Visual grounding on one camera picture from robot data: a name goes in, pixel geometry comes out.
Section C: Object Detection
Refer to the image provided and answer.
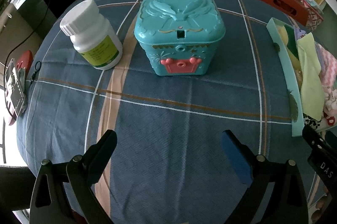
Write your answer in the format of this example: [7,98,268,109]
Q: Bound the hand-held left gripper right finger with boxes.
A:
[221,130,308,224]

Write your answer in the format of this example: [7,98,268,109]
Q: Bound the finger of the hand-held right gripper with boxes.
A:
[302,124,334,159]

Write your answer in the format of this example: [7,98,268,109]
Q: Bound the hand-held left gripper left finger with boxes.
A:
[29,130,118,224]

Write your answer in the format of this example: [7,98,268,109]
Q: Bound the leopard print scrunchie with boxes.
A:
[303,112,323,132]

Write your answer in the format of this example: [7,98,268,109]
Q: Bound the red pink chenille twist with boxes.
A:
[320,105,337,132]

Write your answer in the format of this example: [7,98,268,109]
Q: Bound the pink white striped cloth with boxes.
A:
[317,43,337,111]

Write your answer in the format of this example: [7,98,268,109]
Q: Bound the white tray with mint rim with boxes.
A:
[266,17,337,137]

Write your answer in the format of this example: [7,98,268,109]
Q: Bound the green yellow sponge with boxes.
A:
[275,25,303,87]

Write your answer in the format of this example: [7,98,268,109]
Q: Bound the blue plaid tablecloth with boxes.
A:
[16,0,327,224]

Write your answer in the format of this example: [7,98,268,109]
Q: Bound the dark seat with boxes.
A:
[0,165,40,224]

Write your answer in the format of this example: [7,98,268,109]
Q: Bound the white pill bottle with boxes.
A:
[60,0,123,71]

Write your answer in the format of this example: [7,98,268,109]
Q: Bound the red round object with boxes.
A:
[16,49,33,72]

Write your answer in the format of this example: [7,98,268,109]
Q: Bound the patterned gift box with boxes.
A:
[290,0,324,31]

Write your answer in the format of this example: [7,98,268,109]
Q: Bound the teal cup with red rim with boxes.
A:
[134,0,225,77]

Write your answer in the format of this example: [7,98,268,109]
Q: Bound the black cable tie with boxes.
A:
[29,61,42,82]

